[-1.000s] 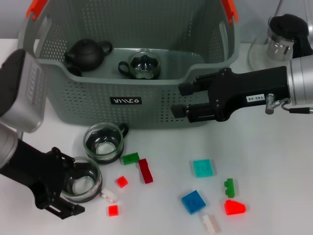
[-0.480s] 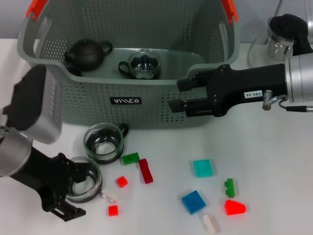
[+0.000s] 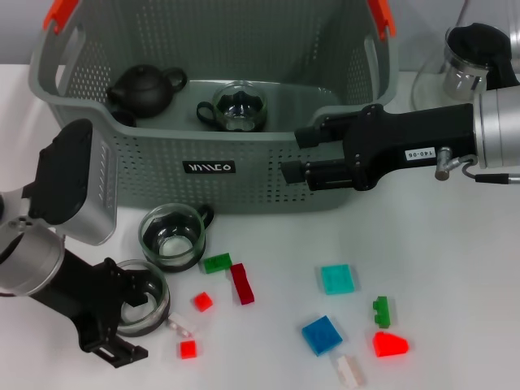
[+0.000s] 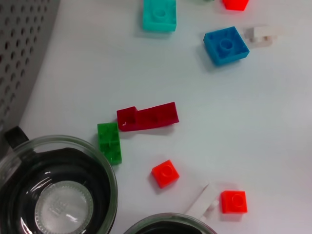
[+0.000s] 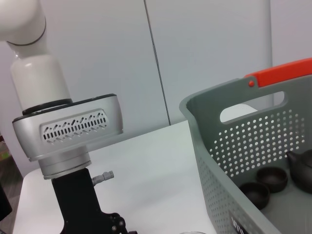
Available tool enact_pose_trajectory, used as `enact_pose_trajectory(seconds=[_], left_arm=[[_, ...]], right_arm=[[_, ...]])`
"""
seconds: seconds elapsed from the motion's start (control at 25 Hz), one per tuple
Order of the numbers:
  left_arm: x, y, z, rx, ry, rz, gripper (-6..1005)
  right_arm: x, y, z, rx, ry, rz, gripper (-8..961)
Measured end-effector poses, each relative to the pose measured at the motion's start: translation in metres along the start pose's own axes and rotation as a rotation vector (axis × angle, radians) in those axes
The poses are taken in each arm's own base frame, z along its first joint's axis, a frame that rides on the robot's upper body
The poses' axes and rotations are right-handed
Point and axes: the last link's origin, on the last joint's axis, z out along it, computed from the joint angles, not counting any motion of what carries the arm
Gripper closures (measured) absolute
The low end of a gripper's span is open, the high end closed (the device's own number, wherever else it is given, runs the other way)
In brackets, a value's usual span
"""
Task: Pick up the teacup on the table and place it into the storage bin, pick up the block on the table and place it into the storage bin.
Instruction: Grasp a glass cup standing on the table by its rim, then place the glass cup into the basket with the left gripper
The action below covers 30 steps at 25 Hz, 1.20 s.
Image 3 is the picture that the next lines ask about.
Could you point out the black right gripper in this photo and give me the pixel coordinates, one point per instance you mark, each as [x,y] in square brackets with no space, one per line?
[406,138]

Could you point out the small black clay cup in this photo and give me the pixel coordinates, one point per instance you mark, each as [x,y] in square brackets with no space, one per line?
[125,118]

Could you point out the green rectangular building block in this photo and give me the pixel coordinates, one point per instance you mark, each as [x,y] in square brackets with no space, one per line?
[217,263]

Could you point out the black clay teapot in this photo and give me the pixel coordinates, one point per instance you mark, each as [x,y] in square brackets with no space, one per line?
[142,91]

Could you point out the blue flat square block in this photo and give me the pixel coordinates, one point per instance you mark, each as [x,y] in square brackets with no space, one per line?
[321,335]

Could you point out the green stepped building block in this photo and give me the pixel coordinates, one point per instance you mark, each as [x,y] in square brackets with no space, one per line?
[382,315]

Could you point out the grey perforated storage bin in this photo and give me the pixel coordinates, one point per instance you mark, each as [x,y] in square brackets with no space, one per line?
[142,183]

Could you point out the red rounded building block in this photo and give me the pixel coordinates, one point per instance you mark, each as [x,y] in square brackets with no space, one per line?
[389,345]

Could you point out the steel infuser insert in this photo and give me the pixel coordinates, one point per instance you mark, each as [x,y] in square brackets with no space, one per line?
[459,81]

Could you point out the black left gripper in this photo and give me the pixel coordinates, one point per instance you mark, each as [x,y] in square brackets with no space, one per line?
[89,296]

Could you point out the dark red long block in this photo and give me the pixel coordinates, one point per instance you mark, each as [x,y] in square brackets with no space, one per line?
[242,284]

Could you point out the small red sloped block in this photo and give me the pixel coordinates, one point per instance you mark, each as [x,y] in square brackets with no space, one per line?
[202,302]

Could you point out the clear pinkish long block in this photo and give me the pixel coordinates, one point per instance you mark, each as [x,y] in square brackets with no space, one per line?
[349,369]

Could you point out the teal flat square block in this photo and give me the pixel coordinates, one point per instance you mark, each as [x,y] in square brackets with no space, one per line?
[337,279]

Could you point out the white long building block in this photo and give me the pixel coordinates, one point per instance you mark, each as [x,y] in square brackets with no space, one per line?
[180,323]

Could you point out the small red square block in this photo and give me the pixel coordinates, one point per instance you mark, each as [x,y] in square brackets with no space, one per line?
[188,349]

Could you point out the glass teacup with black sleeve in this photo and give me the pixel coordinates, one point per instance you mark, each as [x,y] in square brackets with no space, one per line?
[239,109]
[140,317]
[174,248]

